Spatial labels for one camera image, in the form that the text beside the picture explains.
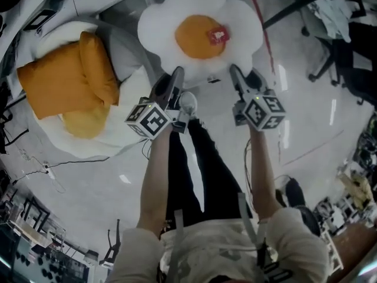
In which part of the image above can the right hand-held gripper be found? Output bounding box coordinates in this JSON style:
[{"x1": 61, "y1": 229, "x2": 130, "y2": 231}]
[{"x1": 229, "y1": 64, "x2": 287, "y2": 133}]

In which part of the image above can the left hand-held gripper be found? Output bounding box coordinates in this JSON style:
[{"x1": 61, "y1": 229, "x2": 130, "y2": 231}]
[{"x1": 125, "y1": 66, "x2": 189, "y2": 141}]

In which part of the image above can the white flower cushion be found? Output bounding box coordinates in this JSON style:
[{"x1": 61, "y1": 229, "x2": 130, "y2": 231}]
[{"x1": 137, "y1": 0, "x2": 264, "y2": 81}]

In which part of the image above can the small orange pillow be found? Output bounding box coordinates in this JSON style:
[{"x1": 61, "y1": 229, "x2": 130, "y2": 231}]
[{"x1": 79, "y1": 31, "x2": 120, "y2": 106}]

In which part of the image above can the large orange pillow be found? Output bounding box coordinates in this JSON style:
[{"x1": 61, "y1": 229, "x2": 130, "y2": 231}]
[{"x1": 16, "y1": 41, "x2": 104, "y2": 120}]

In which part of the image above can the person's left forearm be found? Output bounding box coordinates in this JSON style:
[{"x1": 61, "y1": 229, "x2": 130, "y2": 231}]
[{"x1": 137, "y1": 125, "x2": 174, "y2": 238}]

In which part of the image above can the person's right forearm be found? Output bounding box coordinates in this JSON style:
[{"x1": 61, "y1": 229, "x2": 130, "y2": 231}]
[{"x1": 249, "y1": 128, "x2": 284, "y2": 222}]

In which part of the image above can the person's right shoe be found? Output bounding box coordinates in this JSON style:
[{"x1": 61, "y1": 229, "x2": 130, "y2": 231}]
[{"x1": 178, "y1": 91, "x2": 198, "y2": 119}]

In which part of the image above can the white round floor sofa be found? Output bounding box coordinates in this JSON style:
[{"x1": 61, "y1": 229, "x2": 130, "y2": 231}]
[{"x1": 28, "y1": 21, "x2": 154, "y2": 159}]

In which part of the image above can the person's right leg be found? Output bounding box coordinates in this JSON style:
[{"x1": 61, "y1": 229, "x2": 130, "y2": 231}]
[{"x1": 187, "y1": 118, "x2": 254, "y2": 222}]

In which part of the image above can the person's leg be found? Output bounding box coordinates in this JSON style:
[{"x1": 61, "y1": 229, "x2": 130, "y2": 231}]
[
  {"x1": 187, "y1": 118, "x2": 254, "y2": 222},
  {"x1": 164, "y1": 128, "x2": 207, "y2": 228}
]

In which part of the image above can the yellow round seat pad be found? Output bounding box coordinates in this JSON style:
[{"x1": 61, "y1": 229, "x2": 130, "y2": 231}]
[{"x1": 60, "y1": 103, "x2": 108, "y2": 140}]

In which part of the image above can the person's left leg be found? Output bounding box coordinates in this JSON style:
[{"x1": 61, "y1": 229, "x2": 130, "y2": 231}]
[{"x1": 164, "y1": 128, "x2": 207, "y2": 228}]

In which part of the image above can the black office chair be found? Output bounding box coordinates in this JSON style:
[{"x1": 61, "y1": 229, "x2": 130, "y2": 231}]
[{"x1": 309, "y1": 19, "x2": 377, "y2": 106}]

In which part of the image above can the white power strip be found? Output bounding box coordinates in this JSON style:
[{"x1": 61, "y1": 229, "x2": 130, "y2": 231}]
[{"x1": 42, "y1": 163, "x2": 57, "y2": 180}]

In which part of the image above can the white appliance with black window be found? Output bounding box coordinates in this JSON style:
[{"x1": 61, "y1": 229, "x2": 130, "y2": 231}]
[{"x1": 23, "y1": 9, "x2": 57, "y2": 35}]

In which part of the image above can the person's cream shirt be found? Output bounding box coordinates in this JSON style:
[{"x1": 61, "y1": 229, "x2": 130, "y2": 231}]
[{"x1": 110, "y1": 206, "x2": 329, "y2": 283}]

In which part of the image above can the black metal stand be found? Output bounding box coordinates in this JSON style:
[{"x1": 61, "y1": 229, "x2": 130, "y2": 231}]
[{"x1": 100, "y1": 219, "x2": 122, "y2": 265}]

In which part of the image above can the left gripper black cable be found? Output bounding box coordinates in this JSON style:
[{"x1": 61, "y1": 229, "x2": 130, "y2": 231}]
[{"x1": 141, "y1": 139, "x2": 154, "y2": 160}]

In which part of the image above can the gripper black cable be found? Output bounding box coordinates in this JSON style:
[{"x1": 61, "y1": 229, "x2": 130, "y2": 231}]
[
  {"x1": 141, "y1": 139, "x2": 154, "y2": 160},
  {"x1": 243, "y1": 137, "x2": 257, "y2": 215}
]

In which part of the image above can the black stool frame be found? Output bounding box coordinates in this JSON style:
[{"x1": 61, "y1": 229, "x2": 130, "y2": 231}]
[{"x1": 246, "y1": 0, "x2": 328, "y2": 29}]

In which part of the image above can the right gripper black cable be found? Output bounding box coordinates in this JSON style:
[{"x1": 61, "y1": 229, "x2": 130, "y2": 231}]
[{"x1": 243, "y1": 137, "x2": 257, "y2": 215}]

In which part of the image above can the black floor cable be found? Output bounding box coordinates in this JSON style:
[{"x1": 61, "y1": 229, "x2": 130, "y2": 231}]
[{"x1": 11, "y1": 156, "x2": 110, "y2": 185}]

